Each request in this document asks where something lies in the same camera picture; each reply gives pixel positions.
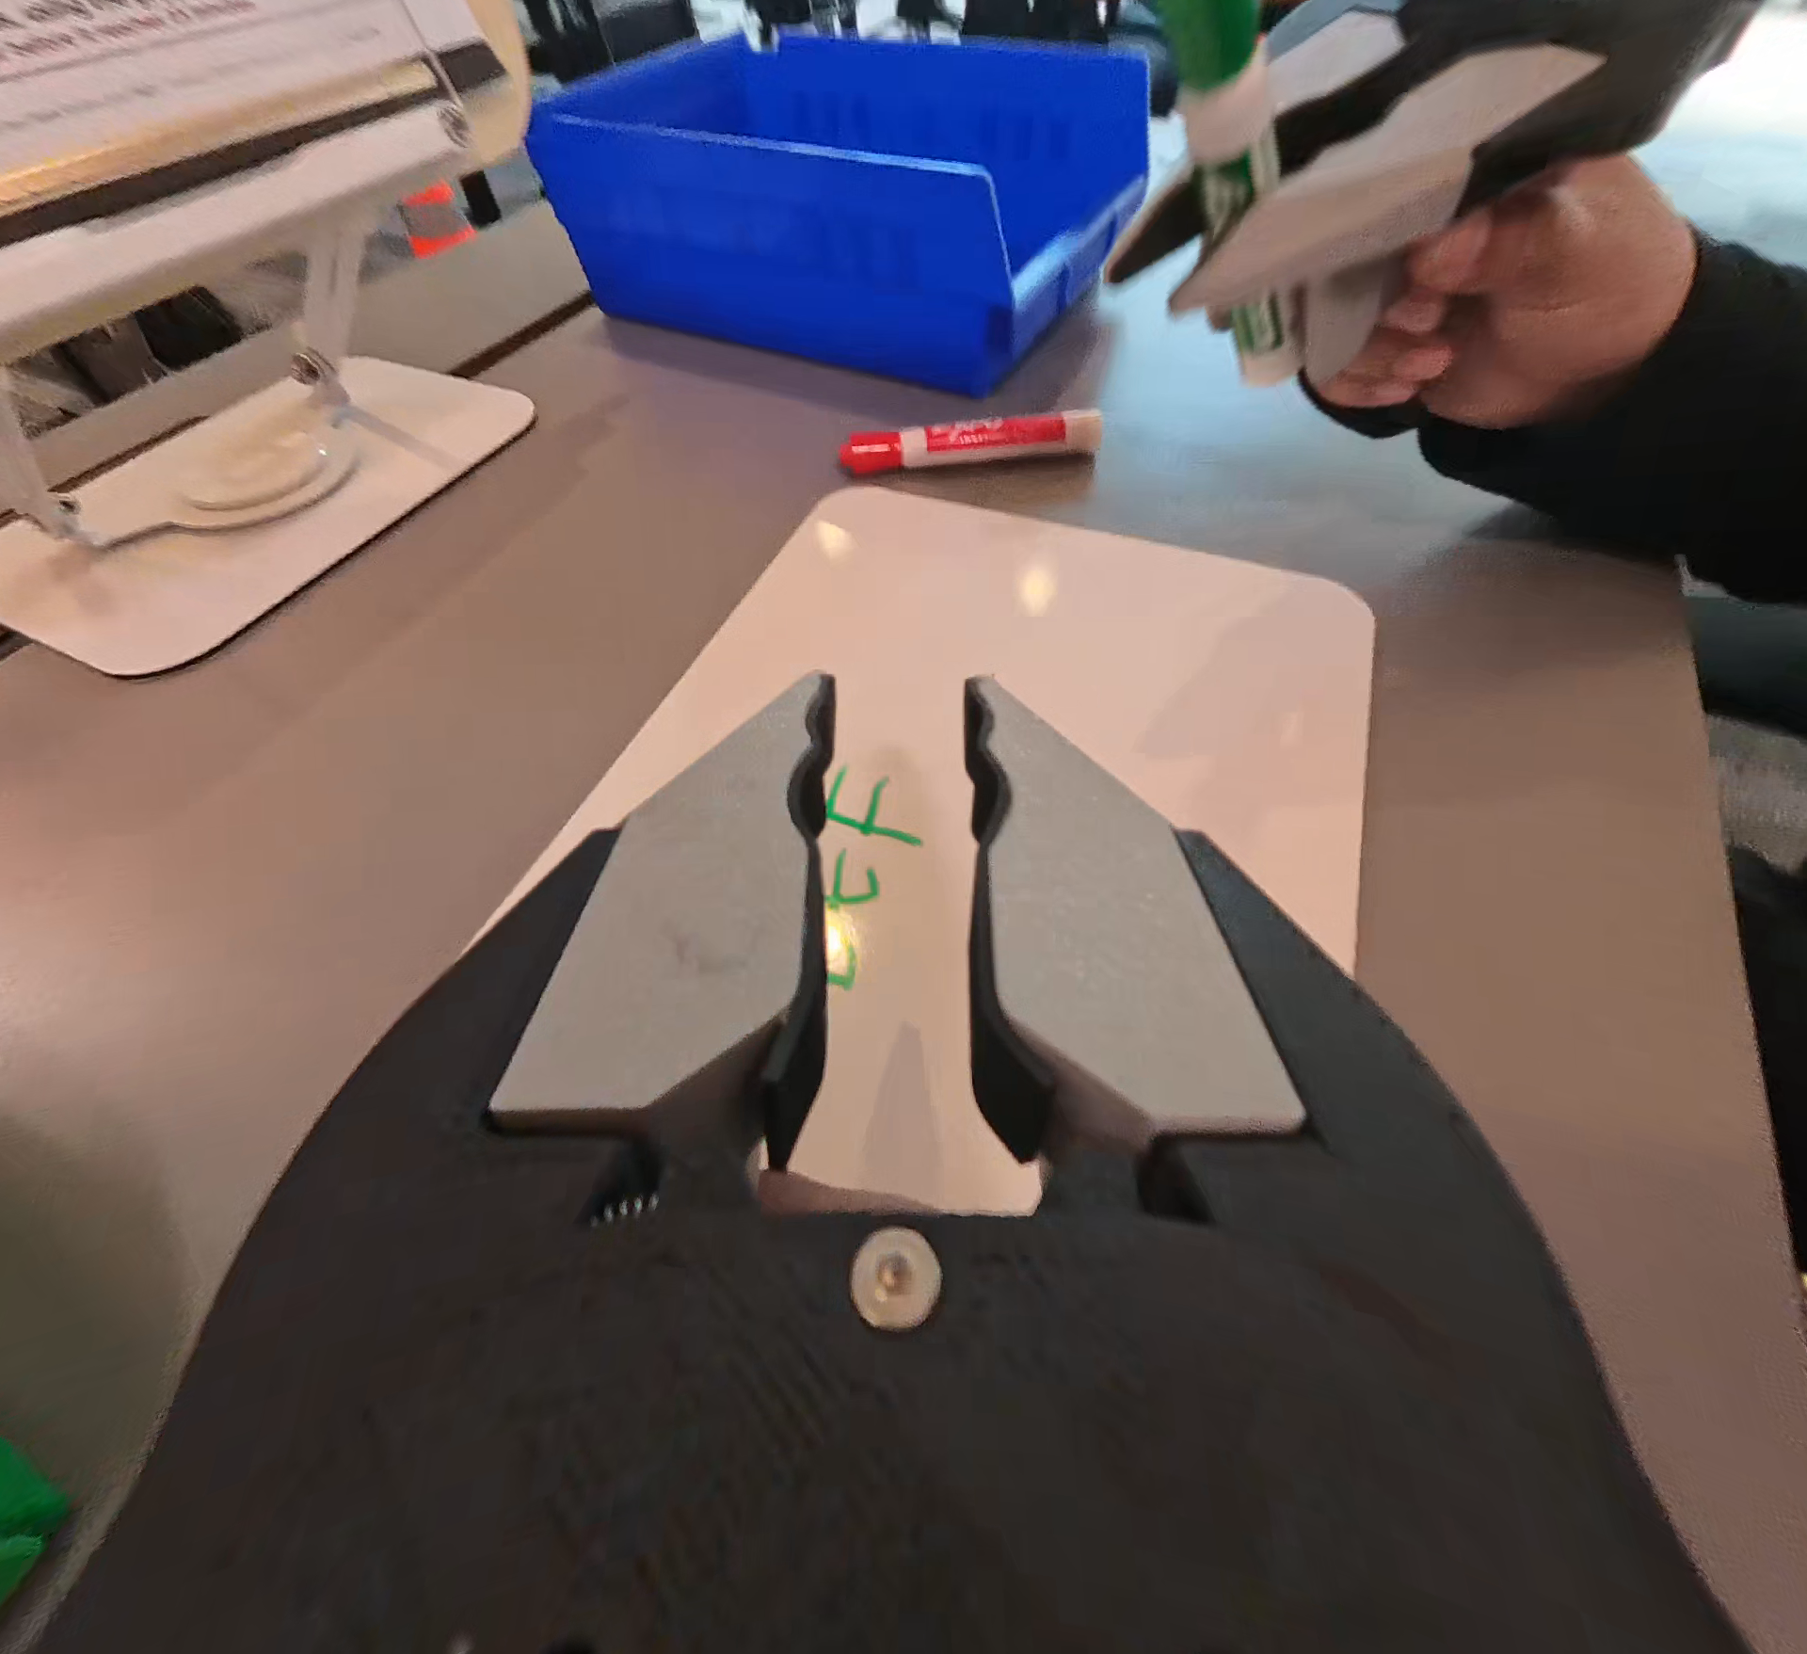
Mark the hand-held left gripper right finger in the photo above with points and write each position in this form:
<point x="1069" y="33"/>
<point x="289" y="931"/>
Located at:
<point x="1130" y="962"/>

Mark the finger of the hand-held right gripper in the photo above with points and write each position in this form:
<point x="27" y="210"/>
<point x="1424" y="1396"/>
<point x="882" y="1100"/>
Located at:
<point x="1314" y="86"/>
<point x="1413" y="179"/>

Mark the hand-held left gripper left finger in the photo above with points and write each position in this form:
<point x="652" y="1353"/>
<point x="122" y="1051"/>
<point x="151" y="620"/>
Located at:
<point x="678" y="962"/>

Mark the green dry erase marker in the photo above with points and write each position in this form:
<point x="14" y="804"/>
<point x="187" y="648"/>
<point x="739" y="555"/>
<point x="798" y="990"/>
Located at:
<point x="1242" y="200"/>

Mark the white whiteboard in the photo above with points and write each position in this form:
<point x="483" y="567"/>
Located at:
<point x="1130" y="694"/>

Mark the red dry erase marker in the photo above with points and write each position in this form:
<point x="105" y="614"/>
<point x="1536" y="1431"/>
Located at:
<point x="1003" y="439"/>

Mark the blue plastic bin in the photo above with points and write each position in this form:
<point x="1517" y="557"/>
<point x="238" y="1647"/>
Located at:
<point x="790" y="270"/>

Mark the person's right hand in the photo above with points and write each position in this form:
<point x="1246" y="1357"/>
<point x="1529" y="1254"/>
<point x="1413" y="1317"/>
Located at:
<point x="1553" y="299"/>

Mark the beige board on white stand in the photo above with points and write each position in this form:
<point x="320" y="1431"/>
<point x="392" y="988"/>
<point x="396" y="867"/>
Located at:
<point x="284" y="512"/>

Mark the green plastic bin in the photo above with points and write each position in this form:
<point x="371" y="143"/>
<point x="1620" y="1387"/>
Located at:
<point x="22" y="1512"/>

